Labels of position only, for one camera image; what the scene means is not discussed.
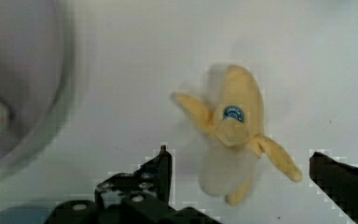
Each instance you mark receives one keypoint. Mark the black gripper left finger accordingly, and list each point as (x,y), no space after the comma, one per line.
(139,197)

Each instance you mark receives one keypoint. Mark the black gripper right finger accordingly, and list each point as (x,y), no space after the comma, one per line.
(339,181)

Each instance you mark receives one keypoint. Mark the yellow plush peeled banana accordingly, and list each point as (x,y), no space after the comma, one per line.
(235,127)

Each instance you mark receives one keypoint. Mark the grey round plate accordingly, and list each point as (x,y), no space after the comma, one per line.
(34,54)

